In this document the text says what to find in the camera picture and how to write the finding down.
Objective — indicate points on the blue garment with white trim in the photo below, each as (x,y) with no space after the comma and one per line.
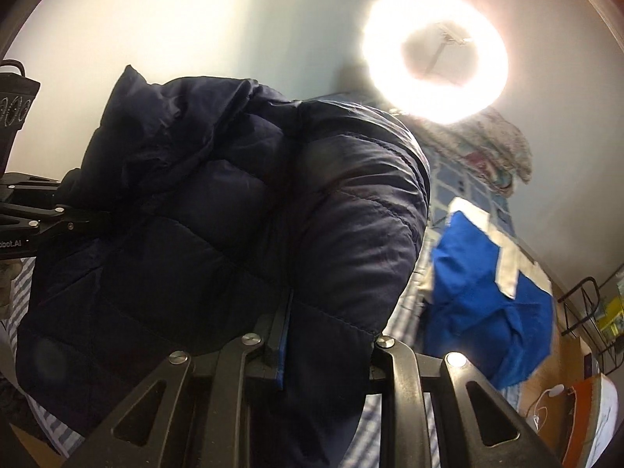
(482,292)

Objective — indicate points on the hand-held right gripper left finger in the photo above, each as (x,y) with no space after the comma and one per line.
(283,351)

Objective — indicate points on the folded floral blanket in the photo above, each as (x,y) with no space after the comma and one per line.
(492,151)

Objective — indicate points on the navy puffer jacket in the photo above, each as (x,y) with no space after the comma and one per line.
(234,234)

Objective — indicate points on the blue striped duvet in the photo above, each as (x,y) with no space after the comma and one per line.
(397,429)

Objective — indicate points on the yellow box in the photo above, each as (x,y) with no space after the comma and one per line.
(613,317)

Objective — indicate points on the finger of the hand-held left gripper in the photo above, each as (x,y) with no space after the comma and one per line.
(78,222)
(46,187)

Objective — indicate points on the blue plaid bed sheet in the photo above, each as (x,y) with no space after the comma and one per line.
(468,190)

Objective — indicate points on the black metal rack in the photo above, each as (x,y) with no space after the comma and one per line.
(582,312)

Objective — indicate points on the orange and white board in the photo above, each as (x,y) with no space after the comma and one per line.
(592,419)

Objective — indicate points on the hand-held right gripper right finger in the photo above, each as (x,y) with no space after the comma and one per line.
(404,380)

